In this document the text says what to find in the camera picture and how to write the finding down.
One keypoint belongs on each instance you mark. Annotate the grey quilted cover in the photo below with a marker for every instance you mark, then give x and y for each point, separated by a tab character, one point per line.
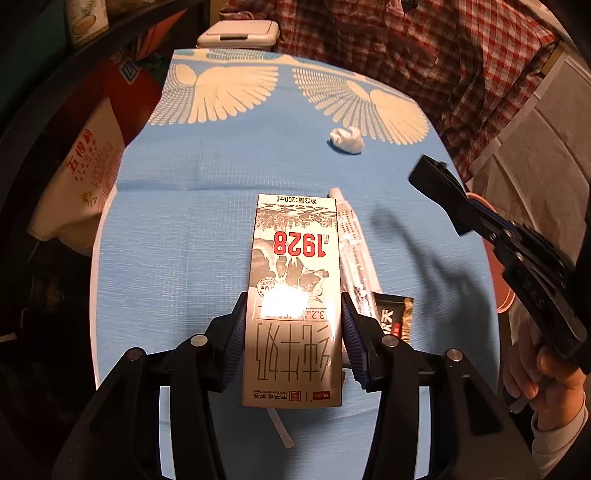
537	170

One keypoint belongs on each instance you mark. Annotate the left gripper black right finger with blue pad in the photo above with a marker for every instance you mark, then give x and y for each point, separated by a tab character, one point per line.
471	433

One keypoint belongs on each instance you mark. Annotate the white drinking straw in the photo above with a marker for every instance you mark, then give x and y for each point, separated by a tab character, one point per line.
281	430

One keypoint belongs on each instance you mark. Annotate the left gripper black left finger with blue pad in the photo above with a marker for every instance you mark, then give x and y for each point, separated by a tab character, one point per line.
117	435

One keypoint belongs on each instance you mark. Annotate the red plaid shirt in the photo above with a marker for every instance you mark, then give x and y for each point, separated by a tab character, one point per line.
471	65

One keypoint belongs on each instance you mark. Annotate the small black sachet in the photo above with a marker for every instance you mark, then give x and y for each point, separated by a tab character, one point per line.
395	314

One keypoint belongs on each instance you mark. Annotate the pink round trash bucket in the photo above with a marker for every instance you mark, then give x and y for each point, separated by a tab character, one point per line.
504	295

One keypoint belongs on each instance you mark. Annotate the red printed food bag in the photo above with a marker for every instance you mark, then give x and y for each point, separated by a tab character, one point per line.
133	93

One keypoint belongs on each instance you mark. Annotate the white lidded trash bin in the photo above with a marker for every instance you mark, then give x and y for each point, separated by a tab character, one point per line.
240	34

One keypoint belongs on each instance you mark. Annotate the blue tablecloth white wing print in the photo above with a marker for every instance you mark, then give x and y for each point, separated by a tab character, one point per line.
174	249

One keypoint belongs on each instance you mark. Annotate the white milk carton 1928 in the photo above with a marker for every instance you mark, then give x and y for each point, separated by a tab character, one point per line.
293	335

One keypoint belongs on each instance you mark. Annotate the labelled spice jar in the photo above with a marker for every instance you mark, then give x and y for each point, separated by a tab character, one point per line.
86	19

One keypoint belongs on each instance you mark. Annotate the black shelf unit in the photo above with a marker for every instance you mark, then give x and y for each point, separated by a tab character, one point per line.
47	377

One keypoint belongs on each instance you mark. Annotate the crumpled white tissue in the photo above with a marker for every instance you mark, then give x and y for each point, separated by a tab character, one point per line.
347	139

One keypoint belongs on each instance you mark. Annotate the person's right hand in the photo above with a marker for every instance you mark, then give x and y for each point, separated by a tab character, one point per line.
553	386

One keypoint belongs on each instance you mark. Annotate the white rice sack red text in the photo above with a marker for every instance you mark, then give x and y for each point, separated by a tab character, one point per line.
71	205

